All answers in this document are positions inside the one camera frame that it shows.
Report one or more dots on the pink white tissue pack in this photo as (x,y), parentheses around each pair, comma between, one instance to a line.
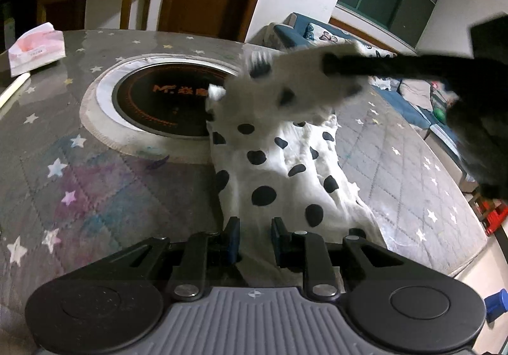
(35,47)

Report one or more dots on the white marker pen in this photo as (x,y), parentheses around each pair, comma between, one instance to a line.
(14,88)

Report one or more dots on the butterfly print pillow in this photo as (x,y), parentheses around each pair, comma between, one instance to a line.
(325,35)

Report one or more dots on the round black induction cooktop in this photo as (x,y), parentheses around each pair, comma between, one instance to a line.
(158,105)

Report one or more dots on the white polka dot pants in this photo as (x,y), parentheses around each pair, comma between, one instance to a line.
(278,164)

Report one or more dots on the green ball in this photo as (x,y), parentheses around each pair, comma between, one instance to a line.
(439,114)

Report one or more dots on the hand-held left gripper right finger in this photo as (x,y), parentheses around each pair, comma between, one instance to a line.
(278,240)

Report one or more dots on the blue plastic container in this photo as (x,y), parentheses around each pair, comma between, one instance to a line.
(498,305)

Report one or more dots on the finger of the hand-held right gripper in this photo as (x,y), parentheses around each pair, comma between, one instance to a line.
(389,66)

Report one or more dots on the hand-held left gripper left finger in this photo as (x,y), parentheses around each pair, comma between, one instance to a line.
(234,238)

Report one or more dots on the grey cushion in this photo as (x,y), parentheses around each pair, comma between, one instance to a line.
(414,89)

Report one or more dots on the blue sofa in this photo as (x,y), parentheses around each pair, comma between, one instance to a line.
(416,111)

